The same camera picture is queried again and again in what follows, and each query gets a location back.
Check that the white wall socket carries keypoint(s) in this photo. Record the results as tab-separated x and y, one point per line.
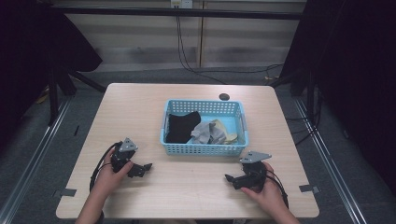
181	3

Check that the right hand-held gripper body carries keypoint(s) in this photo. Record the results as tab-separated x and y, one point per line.
253	169

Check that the black horizontal bar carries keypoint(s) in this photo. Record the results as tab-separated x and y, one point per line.
155	12

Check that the black sock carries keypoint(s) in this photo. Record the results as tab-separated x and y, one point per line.
182	127

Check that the light blue plastic basket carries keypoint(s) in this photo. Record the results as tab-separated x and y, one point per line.
230	118

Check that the black metal stand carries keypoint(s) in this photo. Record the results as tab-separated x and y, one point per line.
54	93
306	87

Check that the person's right hand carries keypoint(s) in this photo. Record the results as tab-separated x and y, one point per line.
271	193

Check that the person's left hand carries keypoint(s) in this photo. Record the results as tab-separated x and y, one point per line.
107	179

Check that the dark round table grommet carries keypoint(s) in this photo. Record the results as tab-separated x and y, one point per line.
224	96

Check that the dark curtain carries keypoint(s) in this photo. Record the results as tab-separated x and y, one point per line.
34	46
355	77

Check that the grey tape strip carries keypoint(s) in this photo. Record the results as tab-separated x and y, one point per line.
308	188
68	192

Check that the small black floor piece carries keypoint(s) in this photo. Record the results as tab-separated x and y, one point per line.
76	130

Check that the metal floor rail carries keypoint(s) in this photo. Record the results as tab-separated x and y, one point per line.
34	158
333	174

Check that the pale yellow sock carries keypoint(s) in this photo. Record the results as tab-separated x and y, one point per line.
229	134

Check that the grey sock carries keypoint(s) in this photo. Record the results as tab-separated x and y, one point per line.
205	132

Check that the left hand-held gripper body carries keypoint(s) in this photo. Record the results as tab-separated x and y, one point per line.
124	146

